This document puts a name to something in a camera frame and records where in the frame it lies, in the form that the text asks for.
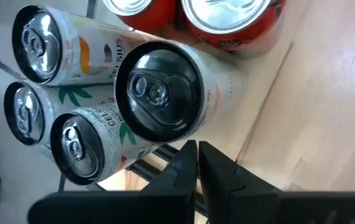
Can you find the slim silver can black lid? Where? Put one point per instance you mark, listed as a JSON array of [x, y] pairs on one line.
[[161, 90], [37, 43], [23, 113], [77, 149]]

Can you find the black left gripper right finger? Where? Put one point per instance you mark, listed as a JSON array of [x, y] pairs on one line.
[[258, 208]]

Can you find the red Coca-Cola can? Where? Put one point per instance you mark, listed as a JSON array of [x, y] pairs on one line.
[[140, 12]]

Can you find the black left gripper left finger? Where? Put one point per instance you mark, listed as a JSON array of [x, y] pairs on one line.
[[152, 207]]

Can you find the red Coke Zero Sugar can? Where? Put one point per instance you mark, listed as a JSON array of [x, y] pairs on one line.
[[227, 18]]

